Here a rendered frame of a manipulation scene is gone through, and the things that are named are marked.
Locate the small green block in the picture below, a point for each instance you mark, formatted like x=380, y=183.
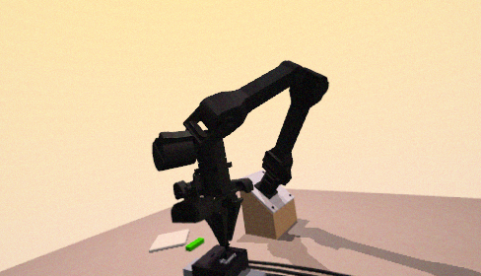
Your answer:
x=194, y=244

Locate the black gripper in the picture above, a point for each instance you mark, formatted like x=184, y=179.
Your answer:
x=220, y=213

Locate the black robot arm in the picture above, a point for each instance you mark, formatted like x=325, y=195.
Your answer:
x=225, y=112

